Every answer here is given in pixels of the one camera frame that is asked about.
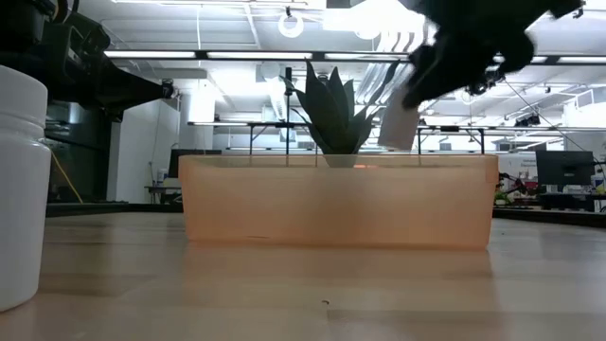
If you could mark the orange translucent plastic basket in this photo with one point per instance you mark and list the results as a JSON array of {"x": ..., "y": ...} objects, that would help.
[{"x": 338, "y": 206}]

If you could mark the black metal frame table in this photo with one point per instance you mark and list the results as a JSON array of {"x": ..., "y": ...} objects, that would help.
[{"x": 450, "y": 129}]

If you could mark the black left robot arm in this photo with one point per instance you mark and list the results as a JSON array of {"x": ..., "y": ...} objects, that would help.
[{"x": 21, "y": 28}]

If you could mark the green agave plant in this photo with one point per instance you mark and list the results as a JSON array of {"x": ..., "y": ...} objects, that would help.
[{"x": 331, "y": 113}]

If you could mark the small white plant pot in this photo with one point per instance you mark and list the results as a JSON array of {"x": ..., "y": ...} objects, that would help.
[{"x": 340, "y": 161}]

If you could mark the large white pill bottle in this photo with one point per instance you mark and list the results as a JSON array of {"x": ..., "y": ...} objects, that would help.
[{"x": 21, "y": 199}]

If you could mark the black dome security camera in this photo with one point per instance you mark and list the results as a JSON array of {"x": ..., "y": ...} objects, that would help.
[{"x": 167, "y": 89}]

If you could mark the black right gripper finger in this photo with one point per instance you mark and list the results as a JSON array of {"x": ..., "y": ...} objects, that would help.
[{"x": 440, "y": 71}]

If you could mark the small background side table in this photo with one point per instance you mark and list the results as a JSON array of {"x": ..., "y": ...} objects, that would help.
[{"x": 163, "y": 192}]

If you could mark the small white pill bottle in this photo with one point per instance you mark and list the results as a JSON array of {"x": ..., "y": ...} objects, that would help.
[{"x": 398, "y": 128}]

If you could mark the black office desk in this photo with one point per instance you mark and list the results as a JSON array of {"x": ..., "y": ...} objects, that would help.
[{"x": 570, "y": 199}]

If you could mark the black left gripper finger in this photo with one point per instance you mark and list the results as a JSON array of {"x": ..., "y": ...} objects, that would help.
[{"x": 142, "y": 91}]

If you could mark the black computer monitor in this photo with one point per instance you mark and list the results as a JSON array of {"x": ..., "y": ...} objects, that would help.
[
  {"x": 564, "y": 168},
  {"x": 194, "y": 161}
]

